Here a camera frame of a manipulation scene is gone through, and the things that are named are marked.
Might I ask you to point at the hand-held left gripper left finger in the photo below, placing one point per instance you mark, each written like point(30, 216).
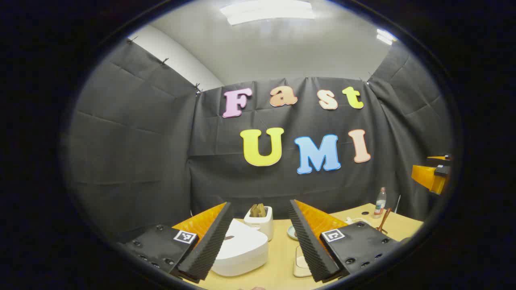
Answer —
point(209, 245)

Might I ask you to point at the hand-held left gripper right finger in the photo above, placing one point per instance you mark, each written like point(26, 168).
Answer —
point(308, 245)

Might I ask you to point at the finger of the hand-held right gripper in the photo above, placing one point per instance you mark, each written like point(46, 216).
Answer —
point(439, 160)
point(429, 177)

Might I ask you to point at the clear rice container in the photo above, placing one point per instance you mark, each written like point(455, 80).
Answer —
point(300, 262)

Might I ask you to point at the white rice cooker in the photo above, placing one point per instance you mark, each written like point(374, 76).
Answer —
point(246, 249)

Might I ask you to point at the brown wooden spoon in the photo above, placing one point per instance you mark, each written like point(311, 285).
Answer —
point(385, 219)

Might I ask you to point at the pale green plate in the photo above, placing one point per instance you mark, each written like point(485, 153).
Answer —
point(291, 232)

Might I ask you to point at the white toaster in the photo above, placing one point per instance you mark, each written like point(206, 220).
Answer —
point(264, 225)

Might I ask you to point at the white divided bean dish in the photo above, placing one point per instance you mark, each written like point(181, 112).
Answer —
point(354, 220)

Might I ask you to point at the brown toast slice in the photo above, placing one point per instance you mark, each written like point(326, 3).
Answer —
point(254, 210)
point(262, 209)

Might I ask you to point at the clear plastic water bottle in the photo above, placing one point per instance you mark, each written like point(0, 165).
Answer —
point(379, 205)

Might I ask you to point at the black backdrop cloth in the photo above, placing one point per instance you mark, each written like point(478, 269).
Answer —
point(161, 141)

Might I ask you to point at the small ceiling light panel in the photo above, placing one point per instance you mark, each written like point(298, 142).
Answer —
point(386, 36)

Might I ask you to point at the large ceiling light panel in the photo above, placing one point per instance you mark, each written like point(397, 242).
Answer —
point(266, 10)

